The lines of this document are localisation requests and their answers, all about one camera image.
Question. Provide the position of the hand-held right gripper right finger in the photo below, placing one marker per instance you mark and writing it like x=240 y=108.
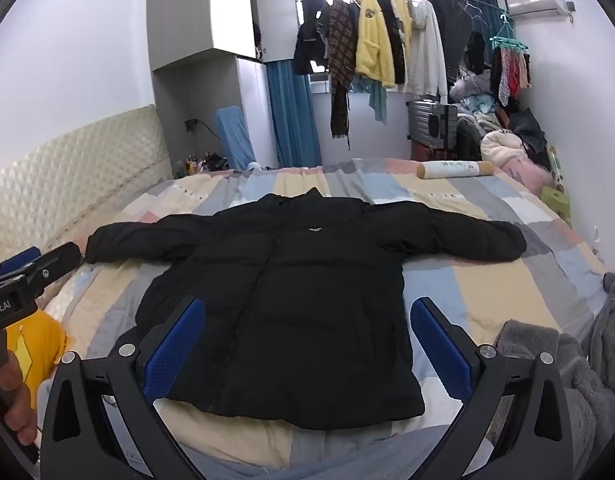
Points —
x=437 y=340

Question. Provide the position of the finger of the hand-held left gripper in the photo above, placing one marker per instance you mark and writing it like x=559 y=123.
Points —
x=57 y=260
x=17 y=262

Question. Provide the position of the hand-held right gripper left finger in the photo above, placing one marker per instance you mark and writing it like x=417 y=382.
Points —
x=180 y=340

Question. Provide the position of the black puffer jacket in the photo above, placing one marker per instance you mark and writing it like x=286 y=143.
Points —
x=297 y=300

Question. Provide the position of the pile of clothes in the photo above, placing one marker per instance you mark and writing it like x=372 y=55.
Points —
x=492 y=120

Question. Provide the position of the small clothes on clip hanger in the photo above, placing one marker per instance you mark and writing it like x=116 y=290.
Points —
x=510 y=72

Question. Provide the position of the person's left hand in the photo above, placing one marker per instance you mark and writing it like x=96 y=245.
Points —
x=20 y=400

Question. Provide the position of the yellow cloth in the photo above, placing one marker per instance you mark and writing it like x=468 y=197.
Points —
x=40 y=345

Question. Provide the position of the patchwork bed sheet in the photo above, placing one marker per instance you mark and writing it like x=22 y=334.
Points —
x=487 y=270

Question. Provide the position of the cream quilted headboard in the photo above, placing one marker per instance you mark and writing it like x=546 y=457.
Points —
x=72 y=170

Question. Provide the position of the person's light blue pants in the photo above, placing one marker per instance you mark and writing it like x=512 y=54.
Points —
x=327 y=455

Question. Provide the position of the grey fleece blanket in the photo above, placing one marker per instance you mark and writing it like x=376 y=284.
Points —
x=597 y=360

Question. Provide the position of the white bolster pillow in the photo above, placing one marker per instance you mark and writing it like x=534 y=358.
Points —
x=455 y=170

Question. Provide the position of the clutter on bedside table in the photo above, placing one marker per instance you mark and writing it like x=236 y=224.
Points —
x=202 y=162

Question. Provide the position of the green stool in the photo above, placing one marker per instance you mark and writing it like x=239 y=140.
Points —
x=557 y=202

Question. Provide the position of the pink plush blanket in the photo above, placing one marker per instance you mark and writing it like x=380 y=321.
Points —
x=530 y=175

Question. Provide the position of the dark ribbed suitcase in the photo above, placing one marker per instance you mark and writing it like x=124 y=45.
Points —
x=430 y=127

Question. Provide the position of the teal hanging cloth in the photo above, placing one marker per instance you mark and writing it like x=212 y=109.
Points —
x=379 y=102

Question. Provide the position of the blue curtain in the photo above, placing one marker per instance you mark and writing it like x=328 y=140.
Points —
x=292 y=115

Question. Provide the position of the grey wardrobe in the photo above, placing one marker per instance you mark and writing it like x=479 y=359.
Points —
x=202 y=20

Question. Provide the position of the white hoodie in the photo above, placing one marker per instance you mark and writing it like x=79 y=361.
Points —
x=427 y=55

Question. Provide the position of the brown patterned scarf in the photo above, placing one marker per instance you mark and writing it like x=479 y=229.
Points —
x=341 y=60

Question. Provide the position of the yellow fleece jacket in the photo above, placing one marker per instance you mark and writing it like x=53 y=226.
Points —
x=372 y=45

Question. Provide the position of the green clip hanger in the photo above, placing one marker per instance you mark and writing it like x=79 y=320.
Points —
x=510 y=42

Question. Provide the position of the hanging black long garment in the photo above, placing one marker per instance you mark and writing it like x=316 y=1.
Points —
x=392 y=35

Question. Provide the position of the dark grey hanging coat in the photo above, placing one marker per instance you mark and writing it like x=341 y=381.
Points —
x=452 y=30

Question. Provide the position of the hanging black short jacket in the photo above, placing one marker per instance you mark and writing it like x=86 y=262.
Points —
x=310 y=35

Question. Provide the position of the white air conditioner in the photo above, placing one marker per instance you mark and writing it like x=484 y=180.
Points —
x=537 y=2

